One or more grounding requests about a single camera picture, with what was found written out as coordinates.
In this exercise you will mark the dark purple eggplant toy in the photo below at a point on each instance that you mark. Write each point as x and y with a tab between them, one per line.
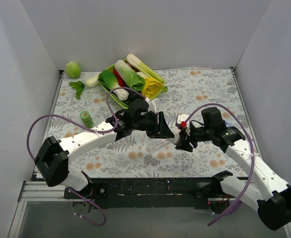
132	96

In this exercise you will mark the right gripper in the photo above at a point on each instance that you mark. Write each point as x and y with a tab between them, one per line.
185	139

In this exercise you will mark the yellow cabbage toy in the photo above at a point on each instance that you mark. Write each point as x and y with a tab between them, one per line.
152	86

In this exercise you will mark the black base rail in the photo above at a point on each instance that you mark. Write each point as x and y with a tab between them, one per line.
154	193

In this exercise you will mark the green round cabbage toy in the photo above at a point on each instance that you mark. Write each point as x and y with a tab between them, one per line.
72	69

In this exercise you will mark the white bok choy toy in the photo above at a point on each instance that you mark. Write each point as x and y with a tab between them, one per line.
109	80

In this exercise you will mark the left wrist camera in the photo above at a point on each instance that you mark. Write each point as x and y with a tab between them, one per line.
153	104

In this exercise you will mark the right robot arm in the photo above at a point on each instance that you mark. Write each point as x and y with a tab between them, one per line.
265	192

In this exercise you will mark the white radish toy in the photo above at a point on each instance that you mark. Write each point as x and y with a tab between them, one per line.
79	86

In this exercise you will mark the green napa cabbage toy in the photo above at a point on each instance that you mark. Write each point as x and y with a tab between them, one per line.
131	78

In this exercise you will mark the white green leek toy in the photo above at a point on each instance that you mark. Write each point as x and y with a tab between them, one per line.
138	64

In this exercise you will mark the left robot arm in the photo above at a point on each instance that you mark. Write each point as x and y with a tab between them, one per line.
55	155

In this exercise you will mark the floral table mat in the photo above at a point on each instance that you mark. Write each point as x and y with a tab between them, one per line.
128	158

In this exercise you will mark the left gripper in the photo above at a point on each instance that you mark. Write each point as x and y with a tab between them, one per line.
157	124

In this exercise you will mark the green cylindrical bottle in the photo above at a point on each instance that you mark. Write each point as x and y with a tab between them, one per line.
86	119

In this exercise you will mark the green plastic tray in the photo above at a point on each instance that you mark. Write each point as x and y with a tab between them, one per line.
126	87

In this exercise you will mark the red pepper toy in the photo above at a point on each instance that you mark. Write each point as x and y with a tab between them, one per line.
119	78

